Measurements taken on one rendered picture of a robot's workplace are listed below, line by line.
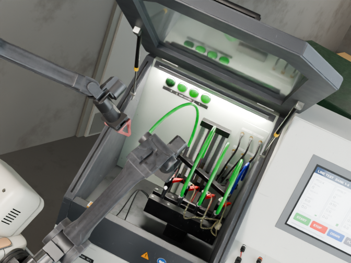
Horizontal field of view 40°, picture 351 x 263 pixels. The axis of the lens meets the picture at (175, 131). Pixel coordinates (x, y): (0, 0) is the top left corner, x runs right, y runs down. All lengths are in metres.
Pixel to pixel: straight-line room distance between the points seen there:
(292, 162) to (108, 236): 0.81
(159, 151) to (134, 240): 0.81
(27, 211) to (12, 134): 2.35
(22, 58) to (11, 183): 0.46
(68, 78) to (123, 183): 0.55
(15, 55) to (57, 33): 1.83
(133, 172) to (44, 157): 2.65
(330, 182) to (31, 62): 1.23
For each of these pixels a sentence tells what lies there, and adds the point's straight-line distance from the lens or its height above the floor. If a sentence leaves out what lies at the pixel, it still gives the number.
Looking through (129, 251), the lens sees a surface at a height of 0.85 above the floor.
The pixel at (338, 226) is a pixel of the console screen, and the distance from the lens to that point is 2.09.
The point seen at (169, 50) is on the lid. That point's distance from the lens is 2.02.
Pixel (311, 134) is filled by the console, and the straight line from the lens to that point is 1.98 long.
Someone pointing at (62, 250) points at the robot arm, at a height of 1.25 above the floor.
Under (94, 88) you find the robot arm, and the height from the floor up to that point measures 1.49.
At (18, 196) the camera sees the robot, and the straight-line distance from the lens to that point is 1.32.
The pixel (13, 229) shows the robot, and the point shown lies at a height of 1.25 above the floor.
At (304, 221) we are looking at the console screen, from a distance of 2.07.
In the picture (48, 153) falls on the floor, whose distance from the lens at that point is 3.87.
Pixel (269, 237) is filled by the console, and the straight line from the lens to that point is 2.10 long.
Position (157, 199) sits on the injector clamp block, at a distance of 2.12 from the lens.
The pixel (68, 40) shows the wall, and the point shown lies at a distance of 3.53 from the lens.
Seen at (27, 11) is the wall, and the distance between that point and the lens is 3.21.
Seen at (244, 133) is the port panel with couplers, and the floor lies 1.31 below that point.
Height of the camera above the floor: 2.23
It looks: 28 degrees down
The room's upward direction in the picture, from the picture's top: 22 degrees clockwise
